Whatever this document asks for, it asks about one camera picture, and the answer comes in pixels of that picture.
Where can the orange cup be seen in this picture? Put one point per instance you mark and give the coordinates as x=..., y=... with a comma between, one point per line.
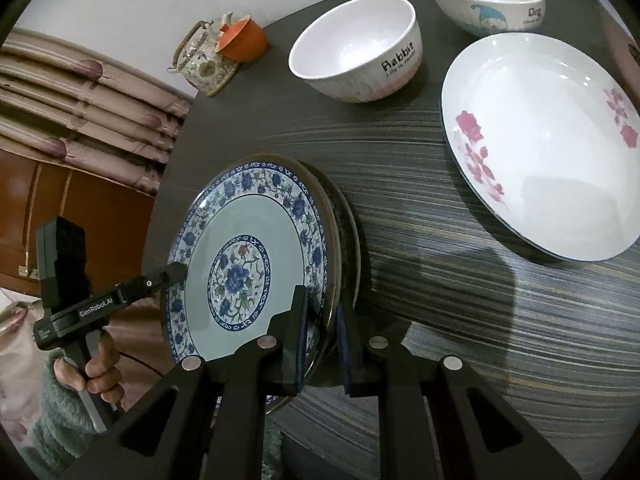
x=245, y=40

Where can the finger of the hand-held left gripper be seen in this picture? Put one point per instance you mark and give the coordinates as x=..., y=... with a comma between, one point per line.
x=172, y=274

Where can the floral ceramic teapot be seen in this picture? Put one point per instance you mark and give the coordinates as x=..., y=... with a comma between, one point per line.
x=202, y=62

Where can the dark rimmed plate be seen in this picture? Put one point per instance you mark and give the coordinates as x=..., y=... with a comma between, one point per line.
x=345, y=240

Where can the person's left hand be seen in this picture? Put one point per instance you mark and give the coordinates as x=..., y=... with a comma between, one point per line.
x=102, y=372

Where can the person's left forearm green sleeve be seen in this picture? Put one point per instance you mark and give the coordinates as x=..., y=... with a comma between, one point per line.
x=50, y=425

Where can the brown wooden cabinet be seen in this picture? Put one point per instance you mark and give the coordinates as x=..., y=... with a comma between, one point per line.
x=75, y=210

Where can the blue floral plate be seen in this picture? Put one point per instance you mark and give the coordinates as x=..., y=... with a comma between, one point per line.
x=240, y=220

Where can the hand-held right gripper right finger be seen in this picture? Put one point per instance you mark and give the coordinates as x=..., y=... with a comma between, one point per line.
x=345, y=355

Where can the white plate with pink flowers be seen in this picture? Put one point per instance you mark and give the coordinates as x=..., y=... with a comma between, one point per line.
x=540, y=125

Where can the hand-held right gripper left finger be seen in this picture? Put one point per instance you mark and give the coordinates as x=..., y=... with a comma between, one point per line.
x=300, y=345

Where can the beige pleated curtain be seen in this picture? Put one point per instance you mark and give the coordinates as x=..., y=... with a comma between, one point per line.
x=75, y=105

